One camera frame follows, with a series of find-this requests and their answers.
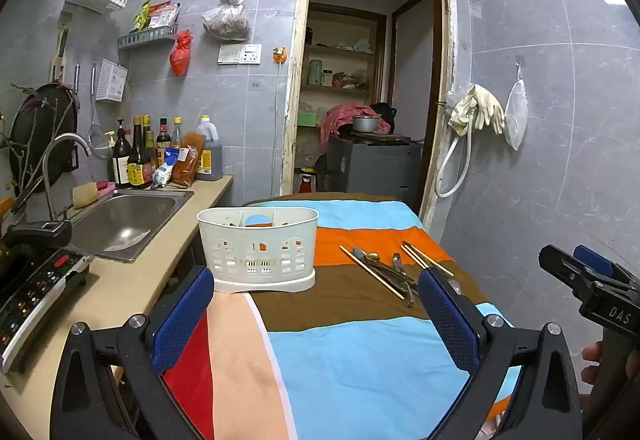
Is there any person's right hand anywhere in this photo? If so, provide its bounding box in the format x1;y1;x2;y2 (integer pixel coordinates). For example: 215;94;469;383
580;341;607;416

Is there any metal mesh strainer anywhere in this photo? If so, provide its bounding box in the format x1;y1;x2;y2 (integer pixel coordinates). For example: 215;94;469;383
89;65;113;158

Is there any stainless steel sink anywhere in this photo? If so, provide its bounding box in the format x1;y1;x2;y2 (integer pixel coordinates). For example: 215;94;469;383
65;189;195;264

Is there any black bag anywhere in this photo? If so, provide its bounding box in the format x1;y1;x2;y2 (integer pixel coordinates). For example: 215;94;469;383
370;102;398;133

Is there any round black hanging pan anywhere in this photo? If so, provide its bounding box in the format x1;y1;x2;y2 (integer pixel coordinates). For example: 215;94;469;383
9;83;80;196

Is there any white hose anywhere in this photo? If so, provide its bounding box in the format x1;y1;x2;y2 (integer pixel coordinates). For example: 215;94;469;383
434;120;476;198

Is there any dark sauce bottle yellow label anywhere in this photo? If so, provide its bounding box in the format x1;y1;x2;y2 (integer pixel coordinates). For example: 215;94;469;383
142;115;157;183

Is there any black induction cooker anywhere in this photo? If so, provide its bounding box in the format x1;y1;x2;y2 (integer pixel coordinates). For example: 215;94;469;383
0;247;96;373

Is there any red cloth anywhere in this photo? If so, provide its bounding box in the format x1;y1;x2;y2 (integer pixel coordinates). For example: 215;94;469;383
320;103;391;146

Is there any wooden chopstick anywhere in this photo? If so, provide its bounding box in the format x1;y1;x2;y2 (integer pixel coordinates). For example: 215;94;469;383
401;245;430;270
406;243;454;277
340;246;405;300

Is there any grey metal cabinet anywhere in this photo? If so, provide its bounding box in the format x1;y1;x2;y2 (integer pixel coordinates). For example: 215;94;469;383
326;134;423;206

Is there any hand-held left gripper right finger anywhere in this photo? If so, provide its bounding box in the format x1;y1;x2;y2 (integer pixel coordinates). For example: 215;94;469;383
417;267;583;440

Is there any curved metal faucet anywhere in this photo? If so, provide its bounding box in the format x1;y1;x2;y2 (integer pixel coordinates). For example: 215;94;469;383
42;133;93;221

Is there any clear bag of dried goods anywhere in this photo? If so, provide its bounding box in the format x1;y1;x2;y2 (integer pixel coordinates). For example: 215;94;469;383
201;0;251;42

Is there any red white snack packet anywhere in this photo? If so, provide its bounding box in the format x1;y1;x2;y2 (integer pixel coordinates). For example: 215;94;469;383
147;1;180;29

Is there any colourful striped tablecloth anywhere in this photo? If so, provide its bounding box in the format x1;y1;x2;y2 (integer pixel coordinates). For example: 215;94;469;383
162;193;526;440

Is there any dark pump bottle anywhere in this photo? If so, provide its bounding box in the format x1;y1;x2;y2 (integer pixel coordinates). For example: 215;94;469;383
111;119;132;186

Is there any wooden spatula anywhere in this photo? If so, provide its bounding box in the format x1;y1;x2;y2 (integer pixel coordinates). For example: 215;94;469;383
49;10;73;84

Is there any white cable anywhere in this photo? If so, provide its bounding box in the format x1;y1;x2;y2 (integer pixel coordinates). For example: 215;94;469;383
271;65;285;196

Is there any blue white packet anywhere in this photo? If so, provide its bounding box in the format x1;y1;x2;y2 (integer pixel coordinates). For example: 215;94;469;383
151;147;182;186

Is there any beige kitchen counter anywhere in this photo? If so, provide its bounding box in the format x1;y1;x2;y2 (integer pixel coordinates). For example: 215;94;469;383
0;174;235;421

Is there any metal cooking pot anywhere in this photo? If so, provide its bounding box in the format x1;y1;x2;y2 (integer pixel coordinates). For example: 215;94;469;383
351;115;383;133

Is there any black pan with handle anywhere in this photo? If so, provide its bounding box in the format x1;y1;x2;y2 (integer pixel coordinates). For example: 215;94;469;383
0;220;73;306

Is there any white slotted plastic box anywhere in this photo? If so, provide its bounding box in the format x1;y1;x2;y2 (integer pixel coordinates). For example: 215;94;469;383
95;59;126;102

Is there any red plastic bag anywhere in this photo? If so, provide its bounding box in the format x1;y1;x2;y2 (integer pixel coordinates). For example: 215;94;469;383
169;29;194;77

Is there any white plastic utensil holder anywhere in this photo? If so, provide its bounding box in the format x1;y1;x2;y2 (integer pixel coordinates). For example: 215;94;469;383
196;206;320;295

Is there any large dark oil jug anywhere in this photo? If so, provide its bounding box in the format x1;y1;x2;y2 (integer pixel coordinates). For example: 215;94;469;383
194;115;224;181

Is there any yellow sponge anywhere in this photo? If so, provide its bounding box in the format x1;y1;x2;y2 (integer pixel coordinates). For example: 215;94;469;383
72;183;101;208

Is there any grey wall shelf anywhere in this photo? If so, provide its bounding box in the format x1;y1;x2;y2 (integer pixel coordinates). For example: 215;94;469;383
118;24;179;51

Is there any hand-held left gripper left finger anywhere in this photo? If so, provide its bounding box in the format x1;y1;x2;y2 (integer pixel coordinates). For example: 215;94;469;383
50;265;216;440

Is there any green yellow snack packet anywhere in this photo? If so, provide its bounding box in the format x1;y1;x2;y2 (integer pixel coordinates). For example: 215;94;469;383
130;0;152;34

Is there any silver knife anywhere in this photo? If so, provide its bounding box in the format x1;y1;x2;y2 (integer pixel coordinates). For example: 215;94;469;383
377;265;416;307

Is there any wooden shelf unit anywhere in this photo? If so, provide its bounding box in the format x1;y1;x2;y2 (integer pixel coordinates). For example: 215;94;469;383
299;3;388;131

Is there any dark bottle red label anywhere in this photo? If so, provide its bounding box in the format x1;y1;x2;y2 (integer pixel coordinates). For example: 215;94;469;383
156;118;172;156

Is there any silver fork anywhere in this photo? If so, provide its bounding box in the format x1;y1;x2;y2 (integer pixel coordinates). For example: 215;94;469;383
391;253;418;308

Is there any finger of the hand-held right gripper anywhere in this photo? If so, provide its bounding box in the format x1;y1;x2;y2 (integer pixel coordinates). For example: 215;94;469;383
539;245;595;302
573;245;633;290

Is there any dark soy sauce bottle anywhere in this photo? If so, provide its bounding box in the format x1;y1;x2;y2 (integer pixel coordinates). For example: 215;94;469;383
127;117;147;188

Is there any worn wooden door frame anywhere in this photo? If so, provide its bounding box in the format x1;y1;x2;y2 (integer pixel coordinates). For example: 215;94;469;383
280;0;458;231

